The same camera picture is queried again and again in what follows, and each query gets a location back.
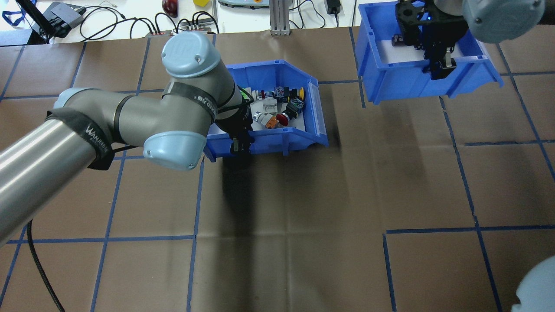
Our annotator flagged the black diagonal bar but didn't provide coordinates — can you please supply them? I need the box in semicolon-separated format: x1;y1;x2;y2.
15;0;52;44

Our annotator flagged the red mushroom button green block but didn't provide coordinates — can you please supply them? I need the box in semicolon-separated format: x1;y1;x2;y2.
277;97;307;127

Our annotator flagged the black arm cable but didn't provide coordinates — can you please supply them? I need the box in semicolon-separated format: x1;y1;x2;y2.
26;219;65;312

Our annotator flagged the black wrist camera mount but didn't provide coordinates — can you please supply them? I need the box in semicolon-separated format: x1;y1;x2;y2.
392;0;432;49

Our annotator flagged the blue button bin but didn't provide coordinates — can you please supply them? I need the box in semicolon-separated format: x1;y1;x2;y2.
203;59;329;162

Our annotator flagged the grey teach pendant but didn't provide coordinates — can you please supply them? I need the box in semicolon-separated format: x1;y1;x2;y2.
218;0;270;10

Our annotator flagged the white foam liner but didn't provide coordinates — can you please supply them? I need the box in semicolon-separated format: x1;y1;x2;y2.
375;38;474;66

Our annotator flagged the blue lanyard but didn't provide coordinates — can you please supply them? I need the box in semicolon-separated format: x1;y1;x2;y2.
1;9;22;26

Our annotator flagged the black velcro strap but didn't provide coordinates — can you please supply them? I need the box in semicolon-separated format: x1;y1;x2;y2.
161;81;219;123
45;107;127;171

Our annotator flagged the orange white push button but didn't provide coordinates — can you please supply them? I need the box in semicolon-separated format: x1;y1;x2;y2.
252;111;279;130

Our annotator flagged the yellow push button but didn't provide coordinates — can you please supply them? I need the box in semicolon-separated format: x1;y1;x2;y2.
270;86;306;102

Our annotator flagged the black power brick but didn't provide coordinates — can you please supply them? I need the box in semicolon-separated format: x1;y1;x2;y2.
43;1;86;29

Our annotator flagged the black looped cable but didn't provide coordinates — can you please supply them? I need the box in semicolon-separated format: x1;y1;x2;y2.
79;6;127;42

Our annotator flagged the aluminium profile post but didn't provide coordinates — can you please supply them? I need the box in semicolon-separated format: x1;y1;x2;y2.
269;0;291;36

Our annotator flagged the white switch block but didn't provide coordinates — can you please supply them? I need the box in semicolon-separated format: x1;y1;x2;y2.
258;89;279;114

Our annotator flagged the pile of small electrical parts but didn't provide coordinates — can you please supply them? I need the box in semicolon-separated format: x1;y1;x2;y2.
249;97;311;133

